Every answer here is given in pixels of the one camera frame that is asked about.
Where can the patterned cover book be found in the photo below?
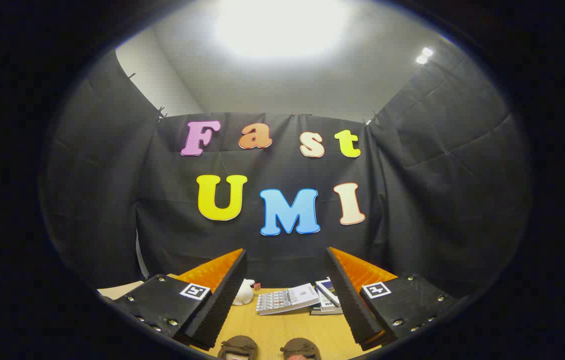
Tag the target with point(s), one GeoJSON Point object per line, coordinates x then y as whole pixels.
{"type": "Point", "coordinates": [287, 300]}

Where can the black backdrop cloth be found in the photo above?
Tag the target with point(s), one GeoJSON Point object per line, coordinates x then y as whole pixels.
{"type": "Point", "coordinates": [112, 200]}

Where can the white paperback book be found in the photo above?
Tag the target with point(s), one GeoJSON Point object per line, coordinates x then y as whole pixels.
{"type": "Point", "coordinates": [331, 306]}

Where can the white duck plush toy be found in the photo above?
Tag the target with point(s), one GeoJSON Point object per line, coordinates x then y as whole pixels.
{"type": "Point", "coordinates": [243, 295]}

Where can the beige fabric storage box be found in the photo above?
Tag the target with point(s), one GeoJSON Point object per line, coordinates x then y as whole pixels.
{"type": "Point", "coordinates": [122, 290]}

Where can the ceiling spot light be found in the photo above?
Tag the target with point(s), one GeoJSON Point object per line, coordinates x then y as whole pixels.
{"type": "Point", "coordinates": [424, 55]}

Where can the dark cover book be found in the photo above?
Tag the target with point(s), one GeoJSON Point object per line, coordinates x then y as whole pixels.
{"type": "Point", "coordinates": [322, 313]}

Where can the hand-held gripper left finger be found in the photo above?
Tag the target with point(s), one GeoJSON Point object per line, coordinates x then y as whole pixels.
{"type": "Point", "coordinates": [222, 300]}

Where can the brown fuzzy shoe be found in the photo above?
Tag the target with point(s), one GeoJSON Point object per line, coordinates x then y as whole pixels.
{"type": "Point", "coordinates": [300, 347]}
{"type": "Point", "coordinates": [238, 346]}

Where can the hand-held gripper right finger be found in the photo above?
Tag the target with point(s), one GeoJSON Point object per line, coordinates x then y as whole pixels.
{"type": "Point", "coordinates": [350, 300]}

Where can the ceiling panel light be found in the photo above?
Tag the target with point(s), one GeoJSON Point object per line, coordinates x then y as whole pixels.
{"type": "Point", "coordinates": [282, 25]}

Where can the white book blue cover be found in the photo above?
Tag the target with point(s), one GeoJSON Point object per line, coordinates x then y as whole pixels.
{"type": "Point", "coordinates": [327, 291]}

